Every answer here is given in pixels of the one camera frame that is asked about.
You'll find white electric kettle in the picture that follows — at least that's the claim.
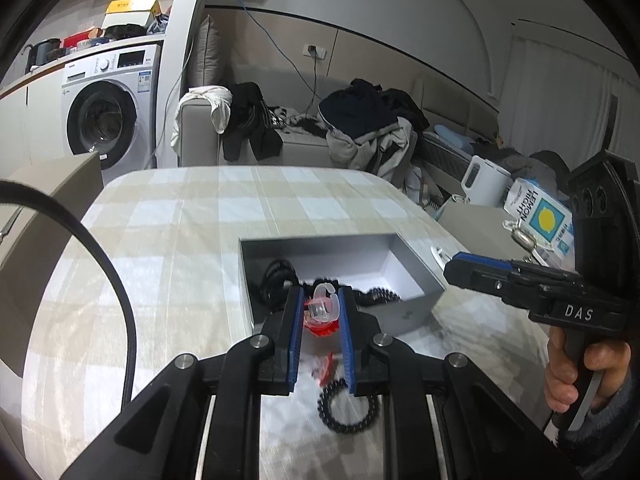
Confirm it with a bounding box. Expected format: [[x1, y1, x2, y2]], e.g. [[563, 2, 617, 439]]
[[460, 155, 513, 208]]

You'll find white washing machine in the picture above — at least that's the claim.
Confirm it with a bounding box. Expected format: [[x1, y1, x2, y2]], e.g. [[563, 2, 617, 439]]
[[61, 44, 163, 171]]

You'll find black power cable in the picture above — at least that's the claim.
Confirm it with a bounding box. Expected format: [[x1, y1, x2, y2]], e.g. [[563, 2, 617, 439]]
[[310, 54, 322, 111]]

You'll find plaid garment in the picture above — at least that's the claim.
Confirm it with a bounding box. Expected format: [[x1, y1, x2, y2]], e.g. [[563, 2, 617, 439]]
[[402, 162, 446, 208]]

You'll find small red hair clip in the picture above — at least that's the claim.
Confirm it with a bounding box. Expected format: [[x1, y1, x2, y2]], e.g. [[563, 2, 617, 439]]
[[311, 352, 335, 386]]

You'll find white cloth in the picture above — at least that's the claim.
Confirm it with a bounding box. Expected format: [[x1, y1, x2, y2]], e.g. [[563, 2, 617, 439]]
[[171, 86, 234, 153]]

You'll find black and white striped garment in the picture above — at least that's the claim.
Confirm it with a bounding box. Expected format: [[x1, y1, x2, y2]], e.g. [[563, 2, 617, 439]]
[[267, 105, 331, 136]]

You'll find light blue cushion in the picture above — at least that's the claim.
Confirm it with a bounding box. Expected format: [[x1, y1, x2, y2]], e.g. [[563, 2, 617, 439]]
[[434, 125, 473, 153]]

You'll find blue cable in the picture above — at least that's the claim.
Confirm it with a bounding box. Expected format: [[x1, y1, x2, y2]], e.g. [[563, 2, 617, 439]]
[[212, 0, 321, 111]]

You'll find black spiral hair tie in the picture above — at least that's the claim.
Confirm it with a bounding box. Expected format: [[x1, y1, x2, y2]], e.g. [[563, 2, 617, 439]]
[[315, 277, 401, 306], [317, 382, 383, 433]]

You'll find grey pillow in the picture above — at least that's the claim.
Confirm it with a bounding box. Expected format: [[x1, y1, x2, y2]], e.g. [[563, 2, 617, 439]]
[[189, 15, 223, 93]]

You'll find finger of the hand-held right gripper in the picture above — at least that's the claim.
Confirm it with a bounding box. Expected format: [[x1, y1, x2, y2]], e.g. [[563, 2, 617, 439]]
[[444, 258, 540, 311], [452, 252, 577, 285]]

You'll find grey hoodie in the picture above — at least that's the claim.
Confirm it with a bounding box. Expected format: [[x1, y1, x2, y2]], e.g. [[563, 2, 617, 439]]
[[325, 117, 418, 186]]

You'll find black pan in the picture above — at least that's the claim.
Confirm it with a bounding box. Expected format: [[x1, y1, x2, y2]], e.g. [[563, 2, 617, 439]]
[[105, 24, 148, 39]]

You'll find yellow box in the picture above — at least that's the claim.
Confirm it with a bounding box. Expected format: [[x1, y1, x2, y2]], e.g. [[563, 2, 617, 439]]
[[103, 0, 162, 17]]

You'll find red and clear hair clip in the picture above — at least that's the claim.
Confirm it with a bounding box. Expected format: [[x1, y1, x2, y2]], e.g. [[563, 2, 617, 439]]
[[304, 282, 346, 338]]

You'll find red container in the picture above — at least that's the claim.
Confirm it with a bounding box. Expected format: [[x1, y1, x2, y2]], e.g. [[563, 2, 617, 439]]
[[62, 32, 101, 50]]

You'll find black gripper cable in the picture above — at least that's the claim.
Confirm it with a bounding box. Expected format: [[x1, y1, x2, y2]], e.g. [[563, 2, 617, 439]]
[[0, 180, 138, 406]]

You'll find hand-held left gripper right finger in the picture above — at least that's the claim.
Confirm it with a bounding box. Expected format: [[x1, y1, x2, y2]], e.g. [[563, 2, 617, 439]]
[[336, 285, 583, 480]]

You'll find grey cardboard box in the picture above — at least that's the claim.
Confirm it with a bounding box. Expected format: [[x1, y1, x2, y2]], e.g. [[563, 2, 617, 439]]
[[239, 232, 447, 338]]

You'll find grey ribbed panel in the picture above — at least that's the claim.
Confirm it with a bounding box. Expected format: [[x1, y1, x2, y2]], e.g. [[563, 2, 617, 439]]
[[417, 132, 473, 176]]

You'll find blue and white packet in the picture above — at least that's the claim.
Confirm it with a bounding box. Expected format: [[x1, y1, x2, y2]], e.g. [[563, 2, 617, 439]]
[[502, 177, 576, 271]]

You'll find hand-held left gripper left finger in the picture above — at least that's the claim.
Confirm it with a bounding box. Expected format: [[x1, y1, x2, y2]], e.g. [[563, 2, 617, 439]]
[[60, 282, 307, 480]]

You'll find dark clothes pile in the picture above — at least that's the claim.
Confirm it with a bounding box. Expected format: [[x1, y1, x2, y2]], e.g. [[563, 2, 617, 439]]
[[318, 78, 431, 141]]

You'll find person's right forearm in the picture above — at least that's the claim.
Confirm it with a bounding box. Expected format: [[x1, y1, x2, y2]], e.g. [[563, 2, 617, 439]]
[[555, 375, 640, 480]]

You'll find person's right hand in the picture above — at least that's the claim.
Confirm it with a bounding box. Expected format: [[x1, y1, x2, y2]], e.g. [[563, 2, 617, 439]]
[[544, 332, 632, 413]]

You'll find white curtain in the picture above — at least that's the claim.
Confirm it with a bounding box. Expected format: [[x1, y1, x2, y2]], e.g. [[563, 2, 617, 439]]
[[505, 40, 626, 161]]

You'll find white counter cabinet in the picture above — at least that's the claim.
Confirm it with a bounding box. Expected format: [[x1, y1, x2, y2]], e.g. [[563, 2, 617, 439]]
[[0, 55, 68, 171]]

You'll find beige sofa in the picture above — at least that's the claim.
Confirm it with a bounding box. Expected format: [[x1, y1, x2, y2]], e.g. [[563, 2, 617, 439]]
[[177, 90, 441, 201]]

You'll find checked tablecloth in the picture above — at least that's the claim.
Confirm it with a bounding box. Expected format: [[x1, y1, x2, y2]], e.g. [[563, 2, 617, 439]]
[[20, 165, 556, 480]]

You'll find white box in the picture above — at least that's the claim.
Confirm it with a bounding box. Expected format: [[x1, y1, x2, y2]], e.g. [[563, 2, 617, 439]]
[[102, 11, 156, 28]]

